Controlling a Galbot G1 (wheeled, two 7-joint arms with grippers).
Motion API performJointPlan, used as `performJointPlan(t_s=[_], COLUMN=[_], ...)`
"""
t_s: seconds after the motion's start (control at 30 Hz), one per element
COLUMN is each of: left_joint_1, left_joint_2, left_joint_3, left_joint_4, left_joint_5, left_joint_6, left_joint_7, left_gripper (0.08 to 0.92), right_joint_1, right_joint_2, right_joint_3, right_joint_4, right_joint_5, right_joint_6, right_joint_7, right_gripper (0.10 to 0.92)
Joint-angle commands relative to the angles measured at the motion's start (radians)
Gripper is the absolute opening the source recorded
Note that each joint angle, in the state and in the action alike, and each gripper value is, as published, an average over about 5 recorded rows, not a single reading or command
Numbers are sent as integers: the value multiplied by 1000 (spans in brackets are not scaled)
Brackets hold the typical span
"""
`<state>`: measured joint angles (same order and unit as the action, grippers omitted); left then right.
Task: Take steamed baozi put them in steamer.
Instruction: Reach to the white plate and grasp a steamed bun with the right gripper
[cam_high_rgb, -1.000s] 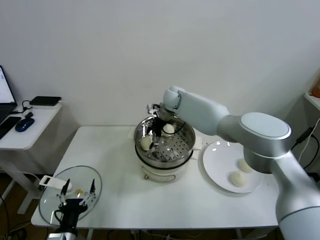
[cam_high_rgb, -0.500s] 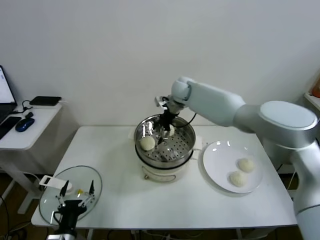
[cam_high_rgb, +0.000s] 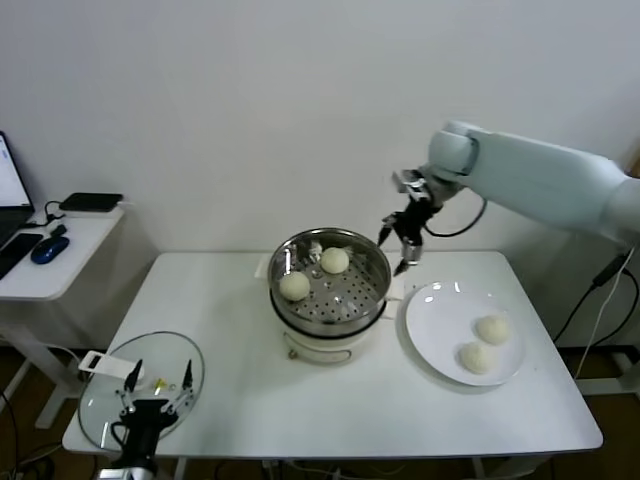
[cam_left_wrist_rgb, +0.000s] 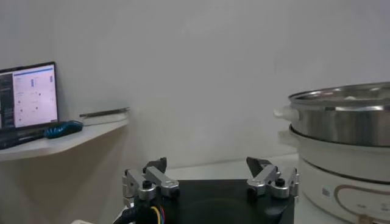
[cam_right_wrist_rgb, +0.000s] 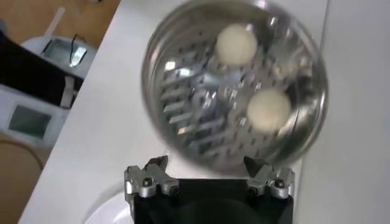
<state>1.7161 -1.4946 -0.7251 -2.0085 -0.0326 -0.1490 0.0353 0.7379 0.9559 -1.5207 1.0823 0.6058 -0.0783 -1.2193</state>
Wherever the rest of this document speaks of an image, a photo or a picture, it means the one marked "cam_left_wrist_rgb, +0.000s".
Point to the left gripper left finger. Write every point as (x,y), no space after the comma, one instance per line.
(158,176)

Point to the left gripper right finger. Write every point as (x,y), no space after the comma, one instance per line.
(263,176)

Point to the steel perforated steamer basket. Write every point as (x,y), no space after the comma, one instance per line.
(341,124)

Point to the white electric cooker pot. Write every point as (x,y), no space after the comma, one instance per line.
(335,170)

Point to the flat black box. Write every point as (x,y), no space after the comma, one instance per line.
(103,112)

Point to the white side table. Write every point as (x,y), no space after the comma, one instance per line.
(61,143)

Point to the blue computer mouse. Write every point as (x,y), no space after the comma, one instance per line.
(62,129)

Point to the open black laptop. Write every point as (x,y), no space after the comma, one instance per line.
(30,97)

